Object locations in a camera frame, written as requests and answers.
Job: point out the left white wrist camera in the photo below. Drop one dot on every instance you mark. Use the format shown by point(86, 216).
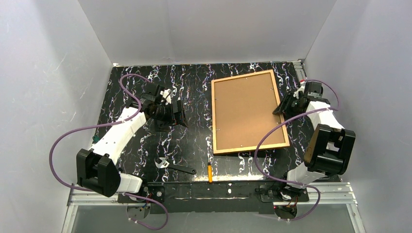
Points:
point(166, 97)

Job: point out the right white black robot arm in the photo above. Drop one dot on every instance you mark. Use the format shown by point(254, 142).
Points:
point(331, 145)

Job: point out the black adjustable wrench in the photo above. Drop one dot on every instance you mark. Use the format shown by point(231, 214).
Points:
point(164, 163)

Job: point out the yellow handled screwdriver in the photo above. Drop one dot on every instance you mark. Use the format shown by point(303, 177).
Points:
point(210, 172)

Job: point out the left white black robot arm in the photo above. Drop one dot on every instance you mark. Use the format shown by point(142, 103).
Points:
point(96, 166)

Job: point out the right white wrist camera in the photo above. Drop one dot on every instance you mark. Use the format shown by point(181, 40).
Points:
point(300, 91)

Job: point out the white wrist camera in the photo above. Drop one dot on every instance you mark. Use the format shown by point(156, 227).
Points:
point(166, 97)
point(300, 91)

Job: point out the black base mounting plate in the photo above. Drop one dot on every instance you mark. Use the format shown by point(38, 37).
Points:
point(263, 193)

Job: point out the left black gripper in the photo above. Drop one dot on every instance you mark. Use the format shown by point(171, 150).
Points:
point(175, 112)

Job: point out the green handled tool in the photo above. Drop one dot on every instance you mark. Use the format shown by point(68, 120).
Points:
point(95, 139)

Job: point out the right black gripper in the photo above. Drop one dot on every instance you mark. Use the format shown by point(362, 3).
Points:
point(287, 104)

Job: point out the wooden picture frame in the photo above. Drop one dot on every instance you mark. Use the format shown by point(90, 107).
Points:
point(242, 109)

